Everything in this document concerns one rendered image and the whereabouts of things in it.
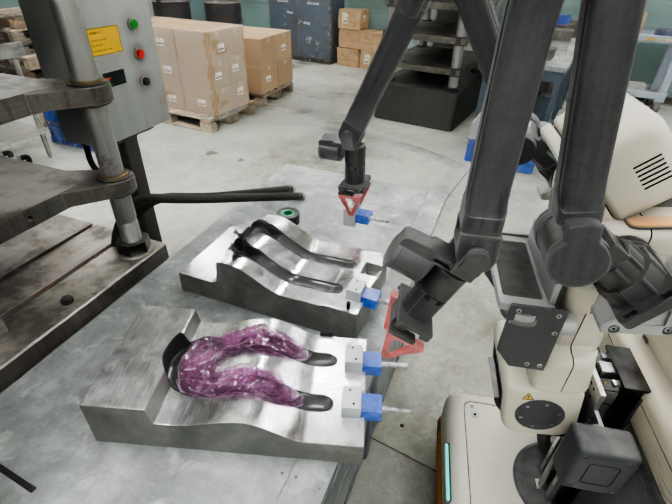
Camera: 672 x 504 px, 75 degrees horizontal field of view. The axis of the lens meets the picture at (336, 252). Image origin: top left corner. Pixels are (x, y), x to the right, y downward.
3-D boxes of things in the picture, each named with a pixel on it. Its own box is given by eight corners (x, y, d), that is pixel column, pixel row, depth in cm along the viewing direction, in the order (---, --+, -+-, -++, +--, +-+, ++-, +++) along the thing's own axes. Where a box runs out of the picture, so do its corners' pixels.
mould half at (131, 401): (365, 355, 101) (368, 321, 94) (362, 464, 79) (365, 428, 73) (154, 340, 103) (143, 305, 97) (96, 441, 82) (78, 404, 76)
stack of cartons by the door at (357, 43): (390, 67, 723) (395, 10, 676) (381, 71, 700) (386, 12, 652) (345, 61, 757) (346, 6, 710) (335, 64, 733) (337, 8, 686)
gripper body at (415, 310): (392, 328, 70) (418, 299, 65) (395, 288, 78) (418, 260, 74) (426, 345, 70) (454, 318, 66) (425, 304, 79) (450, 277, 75)
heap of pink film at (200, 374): (313, 345, 95) (312, 319, 91) (301, 416, 81) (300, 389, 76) (196, 336, 96) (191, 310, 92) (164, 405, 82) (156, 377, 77)
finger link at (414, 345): (365, 358, 74) (395, 325, 68) (369, 328, 79) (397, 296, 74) (400, 375, 75) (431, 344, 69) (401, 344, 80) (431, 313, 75)
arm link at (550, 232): (637, 264, 58) (623, 243, 62) (589, 218, 56) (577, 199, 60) (575, 301, 63) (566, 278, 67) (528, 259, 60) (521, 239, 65)
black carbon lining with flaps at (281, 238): (359, 267, 117) (361, 238, 112) (338, 304, 105) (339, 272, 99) (247, 239, 127) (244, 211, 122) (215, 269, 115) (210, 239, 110)
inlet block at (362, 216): (390, 225, 128) (391, 209, 125) (385, 233, 124) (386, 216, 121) (349, 217, 132) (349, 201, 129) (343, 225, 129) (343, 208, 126)
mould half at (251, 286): (385, 280, 124) (390, 240, 116) (355, 342, 104) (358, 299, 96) (234, 241, 139) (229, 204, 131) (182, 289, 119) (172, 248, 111)
